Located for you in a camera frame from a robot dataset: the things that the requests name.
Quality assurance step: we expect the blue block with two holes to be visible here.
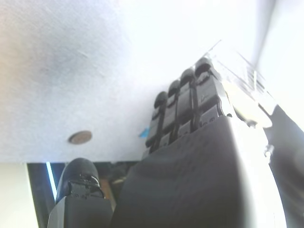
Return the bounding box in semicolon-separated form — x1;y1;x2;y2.
138;127;151;138

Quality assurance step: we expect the orange swirl cookie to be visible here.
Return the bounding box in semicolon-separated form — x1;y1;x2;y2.
67;130;93;145

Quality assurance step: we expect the silver wire dish rack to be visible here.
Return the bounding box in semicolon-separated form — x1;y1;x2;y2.
206;39;276;112

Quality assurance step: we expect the robot body column light strip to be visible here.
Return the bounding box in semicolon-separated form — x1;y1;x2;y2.
0;161;133;228

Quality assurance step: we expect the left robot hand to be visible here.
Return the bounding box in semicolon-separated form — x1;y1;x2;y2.
47;57;286;228

